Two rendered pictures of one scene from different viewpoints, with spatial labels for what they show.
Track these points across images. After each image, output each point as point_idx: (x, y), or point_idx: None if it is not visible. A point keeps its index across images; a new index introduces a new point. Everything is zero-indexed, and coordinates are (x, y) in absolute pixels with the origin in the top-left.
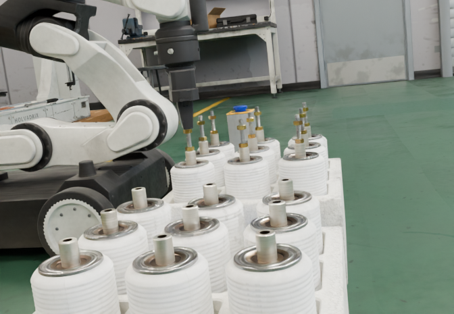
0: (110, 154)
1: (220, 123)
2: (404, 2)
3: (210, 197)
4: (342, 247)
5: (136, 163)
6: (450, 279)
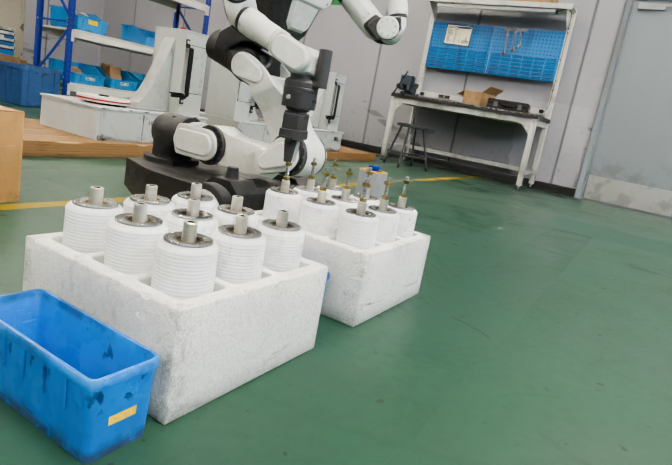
0: (258, 169)
1: (438, 193)
2: None
3: (233, 205)
4: (301, 275)
5: None
6: (433, 357)
